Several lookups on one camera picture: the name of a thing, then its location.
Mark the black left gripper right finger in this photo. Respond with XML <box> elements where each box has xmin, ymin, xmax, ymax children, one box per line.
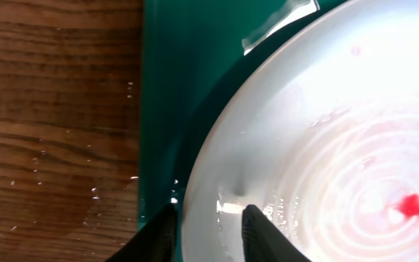
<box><xmin>242</xmin><ymin>205</ymin><xmax>310</xmax><ymax>262</ymax></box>

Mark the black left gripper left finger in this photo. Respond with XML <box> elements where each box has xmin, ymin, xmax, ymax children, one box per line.
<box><xmin>106</xmin><ymin>203</ymin><xmax>177</xmax><ymax>262</ymax></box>

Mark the light blue plate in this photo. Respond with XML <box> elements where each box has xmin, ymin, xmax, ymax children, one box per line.
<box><xmin>181</xmin><ymin>0</ymin><xmax>419</xmax><ymax>261</ymax></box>

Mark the blue plastic tray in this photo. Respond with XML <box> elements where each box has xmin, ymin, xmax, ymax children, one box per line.
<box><xmin>137</xmin><ymin>0</ymin><xmax>348</xmax><ymax>262</ymax></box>

